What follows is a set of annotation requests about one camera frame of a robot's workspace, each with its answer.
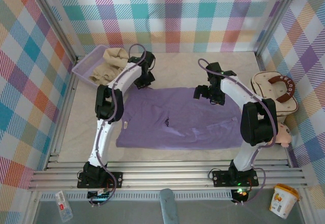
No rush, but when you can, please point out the beige garment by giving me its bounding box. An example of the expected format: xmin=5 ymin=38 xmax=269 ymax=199
xmin=88 ymin=47 xmax=129 ymax=87

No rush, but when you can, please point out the purple t-shirt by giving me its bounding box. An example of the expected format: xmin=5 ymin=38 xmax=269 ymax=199
xmin=116 ymin=86 xmax=242 ymax=150

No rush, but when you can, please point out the purple plastic basket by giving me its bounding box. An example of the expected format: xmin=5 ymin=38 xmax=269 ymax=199
xmin=71 ymin=45 xmax=127 ymax=87

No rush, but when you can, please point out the small electronics board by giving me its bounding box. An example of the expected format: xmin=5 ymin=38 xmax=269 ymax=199
xmin=87 ymin=188 xmax=114 ymax=206
xmin=230 ymin=187 xmax=250 ymax=204

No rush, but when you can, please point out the grey-blue padded bar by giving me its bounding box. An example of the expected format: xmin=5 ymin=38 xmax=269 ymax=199
xmin=159 ymin=188 xmax=180 ymax=224

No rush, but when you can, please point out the white orange-label cup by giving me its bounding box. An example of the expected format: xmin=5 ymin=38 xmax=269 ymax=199
xmin=269 ymin=183 xmax=300 ymax=219

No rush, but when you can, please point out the clear plastic labelled box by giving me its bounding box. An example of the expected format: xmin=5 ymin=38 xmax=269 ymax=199
xmin=54 ymin=190 xmax=73 ymax=222

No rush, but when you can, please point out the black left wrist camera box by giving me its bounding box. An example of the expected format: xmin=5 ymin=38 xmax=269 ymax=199
xmin=141 ymin=52 xmax=156 ymax=70

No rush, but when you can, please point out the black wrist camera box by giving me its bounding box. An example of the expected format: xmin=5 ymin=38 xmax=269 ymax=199
xmin=141 ymin=52 xmax=156 ymax=70
xmin=205 ymin=62 xmax=223 ymax=77

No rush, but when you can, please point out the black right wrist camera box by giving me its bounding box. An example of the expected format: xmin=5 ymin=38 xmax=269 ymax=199
xmin=205 ymin=62 xmax=223 ymax=77

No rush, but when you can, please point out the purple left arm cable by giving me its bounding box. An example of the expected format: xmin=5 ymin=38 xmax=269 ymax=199
xmin=88 ymin=43 xmax=153 ymax=207

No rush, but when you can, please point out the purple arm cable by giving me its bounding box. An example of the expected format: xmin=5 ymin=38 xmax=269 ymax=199
xmin=198 ymin=58 xmax=279 ymax=206
xmin=88 ymin=43 xmax=153 ymax=207

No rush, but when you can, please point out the cream plush bag brown handle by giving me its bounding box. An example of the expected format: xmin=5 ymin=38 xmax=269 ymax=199
xmin=250 ymin=71 xmax=299 ymax=118

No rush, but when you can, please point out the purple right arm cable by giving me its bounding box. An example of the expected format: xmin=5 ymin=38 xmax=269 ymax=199
xmin=198 ymin=58 xmax=279 ymax=206

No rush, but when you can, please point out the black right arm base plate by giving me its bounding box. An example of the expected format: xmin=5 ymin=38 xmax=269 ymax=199
xmin=212 ymin=169 xmax=259 ymax=187

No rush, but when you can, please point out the aluminium side rail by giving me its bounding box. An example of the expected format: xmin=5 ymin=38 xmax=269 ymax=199
xmin=44 ymin=56 xmax=79 ymax=170

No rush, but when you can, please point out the aluminium rail beam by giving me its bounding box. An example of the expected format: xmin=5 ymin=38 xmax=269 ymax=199
xmin=27 ymin=154 xmax=309 ymax=191

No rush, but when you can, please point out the aluminium frame post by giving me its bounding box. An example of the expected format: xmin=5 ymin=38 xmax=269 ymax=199
xmin=255 ymin=0 xmax=304 ymax=57
xmin=25 ymin=0 xmax=81 ymax=62

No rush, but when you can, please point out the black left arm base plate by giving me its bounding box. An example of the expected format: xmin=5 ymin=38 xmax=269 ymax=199
xmin=77 ymin=171 xmax=124 ymax=189

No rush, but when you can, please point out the slotted metal cable tray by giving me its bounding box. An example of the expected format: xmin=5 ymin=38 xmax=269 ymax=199
xmin=40 ymin=193 xmax=234 ymax=201

